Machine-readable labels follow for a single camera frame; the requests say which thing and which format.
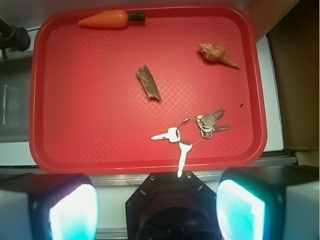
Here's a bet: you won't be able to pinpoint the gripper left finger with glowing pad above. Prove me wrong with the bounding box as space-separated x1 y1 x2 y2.
0 173 99 240

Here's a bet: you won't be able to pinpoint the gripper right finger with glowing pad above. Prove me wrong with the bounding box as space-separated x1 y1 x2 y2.
216 166 320 240

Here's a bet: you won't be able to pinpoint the brown wood chip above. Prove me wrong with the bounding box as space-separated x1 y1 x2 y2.
135 65 162 101

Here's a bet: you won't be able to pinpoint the red plastic tray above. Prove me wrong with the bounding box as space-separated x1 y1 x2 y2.
29 3 267 174

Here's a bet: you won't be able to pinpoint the grey toy sink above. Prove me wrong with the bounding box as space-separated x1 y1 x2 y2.
0 48 33 144

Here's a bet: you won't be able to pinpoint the tan spiral seashell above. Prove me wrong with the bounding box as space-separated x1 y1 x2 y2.
199 43 241 70

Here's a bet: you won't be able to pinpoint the grey toy faucet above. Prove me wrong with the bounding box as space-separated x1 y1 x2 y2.
0 19 31 60

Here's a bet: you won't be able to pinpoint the brown cardboard box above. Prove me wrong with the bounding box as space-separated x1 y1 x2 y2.
245 0 320 166

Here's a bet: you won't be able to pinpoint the orange toy carrot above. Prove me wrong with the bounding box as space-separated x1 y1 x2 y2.
77 10 145 28

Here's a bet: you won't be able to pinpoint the aluminium frame rail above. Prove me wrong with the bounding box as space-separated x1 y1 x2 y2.
0 155 299 187

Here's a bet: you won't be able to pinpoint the silver keys on ring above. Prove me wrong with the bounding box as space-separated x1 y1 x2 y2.
150 108 232 178

